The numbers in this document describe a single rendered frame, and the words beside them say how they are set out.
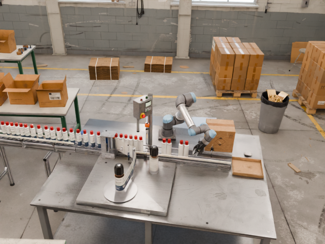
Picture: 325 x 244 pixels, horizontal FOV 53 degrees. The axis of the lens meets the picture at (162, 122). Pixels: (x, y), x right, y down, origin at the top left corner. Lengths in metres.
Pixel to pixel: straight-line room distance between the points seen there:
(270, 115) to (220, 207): 2.82
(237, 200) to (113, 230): 1.33
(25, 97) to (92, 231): 2.14
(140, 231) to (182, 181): 0.74
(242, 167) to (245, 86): 3.47
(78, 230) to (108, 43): 5.94
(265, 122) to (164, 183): 2.93
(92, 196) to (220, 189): 1.18
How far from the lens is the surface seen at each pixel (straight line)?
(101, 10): 8.54
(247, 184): 3.29
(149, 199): 2.94
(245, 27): 8.70
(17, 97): 4.86
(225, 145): 3.56
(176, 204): 2.98
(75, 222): 3.73
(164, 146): 3.33
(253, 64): 6.58
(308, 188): 4.81
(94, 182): 3.14
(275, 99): 5.54
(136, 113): 3.23
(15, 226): 4.19
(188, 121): 3.22
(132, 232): 3.57
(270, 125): 5.63
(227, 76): 6.55
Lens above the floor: 2.94
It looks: 31 degrees down
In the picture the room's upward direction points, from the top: 2 degrees clockwise
